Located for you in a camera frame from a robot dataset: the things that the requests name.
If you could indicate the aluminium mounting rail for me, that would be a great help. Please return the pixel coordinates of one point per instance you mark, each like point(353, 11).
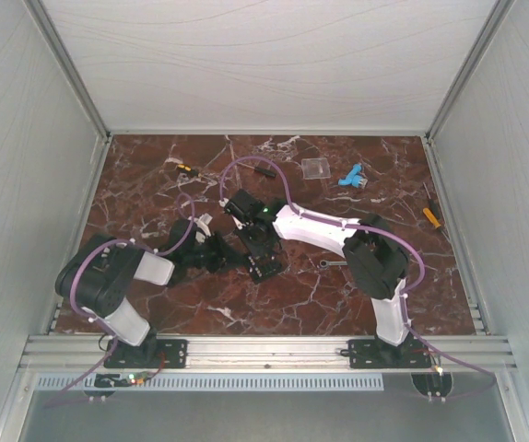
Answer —
point(307, 354)

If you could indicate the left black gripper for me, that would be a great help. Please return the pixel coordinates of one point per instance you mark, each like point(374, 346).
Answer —
point(224, 253)

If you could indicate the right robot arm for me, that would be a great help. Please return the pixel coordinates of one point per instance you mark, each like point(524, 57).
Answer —
point(377, 263)

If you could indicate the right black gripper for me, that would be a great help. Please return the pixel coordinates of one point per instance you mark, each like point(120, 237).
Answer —
point(266, 246)

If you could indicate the black handle screwdriver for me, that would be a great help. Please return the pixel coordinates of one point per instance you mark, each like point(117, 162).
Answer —
point(257, 169)

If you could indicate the silver wrench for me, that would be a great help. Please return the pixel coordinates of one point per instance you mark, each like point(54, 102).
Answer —
point(326, 264)

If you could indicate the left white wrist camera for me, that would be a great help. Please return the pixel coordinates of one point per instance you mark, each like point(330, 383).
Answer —
point(203, 222)

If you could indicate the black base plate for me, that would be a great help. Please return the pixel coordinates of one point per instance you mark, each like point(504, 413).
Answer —
point(375, 353)
point(152, 353)

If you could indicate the blue plastic connector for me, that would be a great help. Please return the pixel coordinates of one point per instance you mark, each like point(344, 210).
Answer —
point(354, 178)

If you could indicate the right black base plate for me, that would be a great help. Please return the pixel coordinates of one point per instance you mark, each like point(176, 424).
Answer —
point(375, 353)

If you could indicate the orange handle screwdriver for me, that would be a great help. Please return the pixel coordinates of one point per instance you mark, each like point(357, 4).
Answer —
point(434, 221)

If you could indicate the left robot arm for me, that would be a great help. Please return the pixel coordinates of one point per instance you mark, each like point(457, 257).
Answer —
point(96, 280)

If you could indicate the black yellow screwdriver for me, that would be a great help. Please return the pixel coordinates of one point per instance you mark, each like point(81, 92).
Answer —
point(186, 172)

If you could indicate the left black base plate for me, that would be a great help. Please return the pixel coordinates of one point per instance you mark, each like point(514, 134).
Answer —
point(152, 353)

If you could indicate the clear plastic fuse box lid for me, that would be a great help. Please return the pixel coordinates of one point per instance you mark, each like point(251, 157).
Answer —
point(315, 168)

